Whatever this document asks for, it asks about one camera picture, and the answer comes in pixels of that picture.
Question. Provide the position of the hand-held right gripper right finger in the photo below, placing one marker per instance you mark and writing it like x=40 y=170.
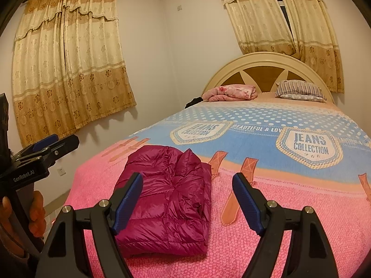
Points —
x=246 y=202

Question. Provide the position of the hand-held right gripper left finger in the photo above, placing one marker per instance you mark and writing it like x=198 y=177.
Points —
x=127 y=205

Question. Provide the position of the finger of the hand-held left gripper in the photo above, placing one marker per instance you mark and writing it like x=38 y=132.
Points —
x=66 y=144
x=46 y=142

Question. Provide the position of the magenta quilted down jacket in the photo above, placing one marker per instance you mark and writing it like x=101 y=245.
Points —
x=165 y=202

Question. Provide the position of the person's left forearm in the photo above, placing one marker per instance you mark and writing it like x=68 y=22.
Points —
x=11 y=263

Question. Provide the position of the person's left hand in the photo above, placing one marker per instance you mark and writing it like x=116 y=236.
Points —
x=37 y=214

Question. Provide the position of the bed with cream headboard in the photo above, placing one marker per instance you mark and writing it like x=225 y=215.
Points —
x=289 y=237

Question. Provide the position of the wide beige floral curtain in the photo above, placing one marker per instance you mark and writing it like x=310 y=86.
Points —
x=72 y=63

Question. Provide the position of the peach bed sheet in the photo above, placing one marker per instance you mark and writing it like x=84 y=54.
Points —
x=260 y=104

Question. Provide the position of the folded pink floral blanket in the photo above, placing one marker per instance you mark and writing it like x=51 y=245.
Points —
x=232 y=92

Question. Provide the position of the dark cloth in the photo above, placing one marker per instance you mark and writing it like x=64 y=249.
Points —
x=194 y=102

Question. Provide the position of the striped pillow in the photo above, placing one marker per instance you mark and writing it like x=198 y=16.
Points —
x=298 y=88

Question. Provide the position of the cream wooden headboard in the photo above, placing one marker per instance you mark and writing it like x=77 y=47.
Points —
x=269 y=58

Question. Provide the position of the beige floral curtain panel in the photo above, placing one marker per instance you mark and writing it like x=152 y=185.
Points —
x=255 y=20
x=318 y=34

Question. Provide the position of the dark window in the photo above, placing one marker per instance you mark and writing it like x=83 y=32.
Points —
x=285 y=14

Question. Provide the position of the white wall socket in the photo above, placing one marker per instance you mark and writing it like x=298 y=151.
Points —
x=61 y=171

